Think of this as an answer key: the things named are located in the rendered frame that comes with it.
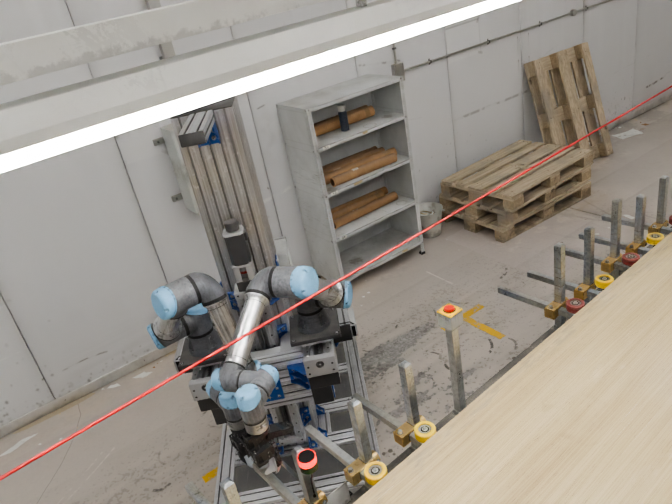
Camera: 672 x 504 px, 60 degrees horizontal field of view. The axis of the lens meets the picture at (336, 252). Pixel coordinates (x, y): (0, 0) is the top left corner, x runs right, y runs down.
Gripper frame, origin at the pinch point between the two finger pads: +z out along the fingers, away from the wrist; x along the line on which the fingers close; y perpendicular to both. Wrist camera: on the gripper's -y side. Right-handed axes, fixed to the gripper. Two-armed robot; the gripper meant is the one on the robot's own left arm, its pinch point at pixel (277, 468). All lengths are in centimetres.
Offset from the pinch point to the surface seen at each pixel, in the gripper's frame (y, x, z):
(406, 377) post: -54, 10, -8
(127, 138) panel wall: -69, -254, -63
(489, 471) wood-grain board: -51, 47, 11
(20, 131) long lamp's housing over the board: 39, 47, -134
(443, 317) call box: -78, 8, -20
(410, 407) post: -54, 9, 7
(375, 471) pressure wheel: -26.0, 18.6, 9.9
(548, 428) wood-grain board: -79, 51, 10
